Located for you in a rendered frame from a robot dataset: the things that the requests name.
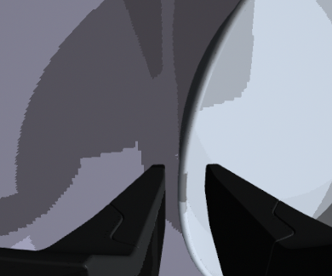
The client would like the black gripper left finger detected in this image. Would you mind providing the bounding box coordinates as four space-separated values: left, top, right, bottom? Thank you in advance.
0 164 165 276

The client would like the white round plate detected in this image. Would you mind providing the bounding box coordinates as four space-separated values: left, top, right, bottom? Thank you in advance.
178 0 332 276

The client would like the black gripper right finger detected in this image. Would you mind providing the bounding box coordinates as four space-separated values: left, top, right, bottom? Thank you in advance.
204 164 332 276

